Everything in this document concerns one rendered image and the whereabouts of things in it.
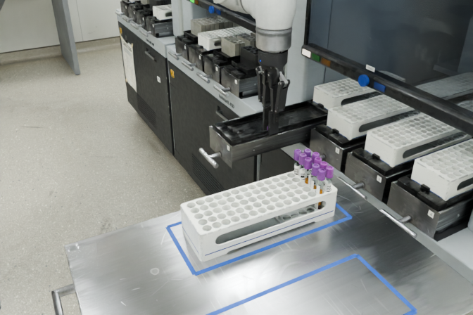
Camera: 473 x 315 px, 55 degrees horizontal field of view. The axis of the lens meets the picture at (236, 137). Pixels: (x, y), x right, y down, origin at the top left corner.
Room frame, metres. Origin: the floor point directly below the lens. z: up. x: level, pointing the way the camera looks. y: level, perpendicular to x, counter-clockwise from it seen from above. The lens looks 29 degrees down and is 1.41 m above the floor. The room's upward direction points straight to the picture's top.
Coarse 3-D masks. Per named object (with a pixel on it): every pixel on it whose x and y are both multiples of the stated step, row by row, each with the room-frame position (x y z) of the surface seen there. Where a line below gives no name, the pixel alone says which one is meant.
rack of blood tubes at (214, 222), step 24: (240, 192) 0.73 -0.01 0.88; (264, 192) 0.73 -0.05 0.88; (288, 192) 0.73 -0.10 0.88; (312, 192) 0.73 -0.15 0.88; (336, 192) 0.73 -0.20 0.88; (192, 216) 0.65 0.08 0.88; (216, 216) 0.65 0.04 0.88; (240, 216) 0.66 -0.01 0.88; (264, 216) 0.66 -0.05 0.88; (288, 216) 0.70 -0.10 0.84; (312, 216) 0.71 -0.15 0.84; (192, 240) 0.63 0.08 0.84; (216, 240) 0.65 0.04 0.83; (240, 240) 0.63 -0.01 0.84
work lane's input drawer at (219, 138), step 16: (288, 112) 1.25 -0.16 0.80; (304, 112) 1.25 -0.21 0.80; (320, 112) 1.24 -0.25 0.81; (224, 128) 1.12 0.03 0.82; (240, 128) 1.15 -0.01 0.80; (256, 128) 1.15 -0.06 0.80; (288, 128) 1.13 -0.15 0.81; (304, 128) 1.15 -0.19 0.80; (224, 144) 1.07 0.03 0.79; (240, 144) 1.05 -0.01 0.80; (256, 144) 1.07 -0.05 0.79; (272, 144) 1.10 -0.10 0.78; (288, 144) 1.12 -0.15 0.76; (208, 160) 1.06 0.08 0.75; (224, 160) 1.07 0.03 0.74
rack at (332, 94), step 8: (344, 80) 1.36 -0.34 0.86; (352, 80) 1.35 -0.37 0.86; (320, 88) 1.29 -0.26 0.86; (328, 88) 1.31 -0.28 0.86; (336, 88) 1.30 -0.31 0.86; (344, 88) 1.29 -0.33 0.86; (352, 88) 1.30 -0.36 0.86; (360, 88) 1.29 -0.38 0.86; (368, 88) 1.29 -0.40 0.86; (320, 96) 1.27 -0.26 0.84; (328, 96) 1.24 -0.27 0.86; (336, 96) 1.23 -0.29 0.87; (344, 96) 1.24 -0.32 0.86; (352, 96) 1.25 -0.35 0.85; (360, 96) 1.36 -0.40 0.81; (368, 96) 1.35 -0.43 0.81; (328, 104) 1.24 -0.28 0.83; (336, 104) 1.23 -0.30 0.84; (344, 104) 1.30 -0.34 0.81
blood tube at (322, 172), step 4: (320, 168) 0.73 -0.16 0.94; (320, 172) 0.72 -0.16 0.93; (324, 172) 0.72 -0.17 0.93; (320, 176) 0.72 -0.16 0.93; (324, 176) 0.72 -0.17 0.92; (320, 180) 0.72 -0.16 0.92; (320, 184) 0.72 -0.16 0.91; (320, 188) 0.72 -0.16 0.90; (316, 192) 0.72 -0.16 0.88; (320, 192) 0.72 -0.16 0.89; (316, 204) 0.72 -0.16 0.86; (320, 204) 0.72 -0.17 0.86; (316, 208) 0.72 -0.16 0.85; (320, 208) 0.72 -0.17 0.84
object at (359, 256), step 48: (96, 240) 0.66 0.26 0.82; (144, 240) 0.66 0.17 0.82; (288, 240) 0.66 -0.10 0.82; (336, 240) 0.66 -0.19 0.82; (384, 240) 0.66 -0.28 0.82; (96, 288) 0.54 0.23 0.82; (144, 288) 0.54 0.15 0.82; (192, 288) 0.54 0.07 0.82; (240, 288) 0.54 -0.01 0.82; (288, 288) 0.54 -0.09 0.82; (336, 288) 0.54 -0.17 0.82; (384, 288) 0.54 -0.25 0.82; (432, 288) 0.54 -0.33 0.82
